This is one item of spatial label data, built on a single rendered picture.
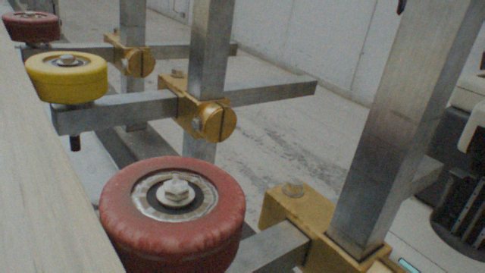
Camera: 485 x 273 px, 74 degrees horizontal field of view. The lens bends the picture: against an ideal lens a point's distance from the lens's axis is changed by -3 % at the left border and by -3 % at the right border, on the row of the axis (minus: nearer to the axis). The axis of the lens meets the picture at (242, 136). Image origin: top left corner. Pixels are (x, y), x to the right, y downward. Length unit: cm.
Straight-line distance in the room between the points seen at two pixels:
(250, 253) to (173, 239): 13
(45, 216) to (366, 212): 21
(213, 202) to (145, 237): 4
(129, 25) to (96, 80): 26
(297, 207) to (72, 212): 20
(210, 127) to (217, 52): 9
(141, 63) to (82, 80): 26
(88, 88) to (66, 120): 5
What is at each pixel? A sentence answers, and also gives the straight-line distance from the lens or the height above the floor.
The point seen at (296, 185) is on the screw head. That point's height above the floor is 84.
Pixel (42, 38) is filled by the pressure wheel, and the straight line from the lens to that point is 61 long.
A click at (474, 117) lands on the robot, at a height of 76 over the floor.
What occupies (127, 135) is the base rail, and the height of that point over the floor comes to 70.
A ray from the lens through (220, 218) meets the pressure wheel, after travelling 17.
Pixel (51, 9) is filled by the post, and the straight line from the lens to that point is 135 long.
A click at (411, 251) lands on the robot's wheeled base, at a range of 127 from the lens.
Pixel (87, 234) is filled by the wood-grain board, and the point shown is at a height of 90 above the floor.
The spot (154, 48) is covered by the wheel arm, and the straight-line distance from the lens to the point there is 70.
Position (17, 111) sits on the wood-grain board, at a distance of 30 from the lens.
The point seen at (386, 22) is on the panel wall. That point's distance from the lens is 327.
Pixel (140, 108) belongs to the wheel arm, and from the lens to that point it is 43.
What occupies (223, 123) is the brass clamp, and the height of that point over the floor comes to 85.
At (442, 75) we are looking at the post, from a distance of 23.
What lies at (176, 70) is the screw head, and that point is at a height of 88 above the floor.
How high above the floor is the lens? 102
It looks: 27 degrees down
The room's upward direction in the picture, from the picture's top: 9 degrees clockwise
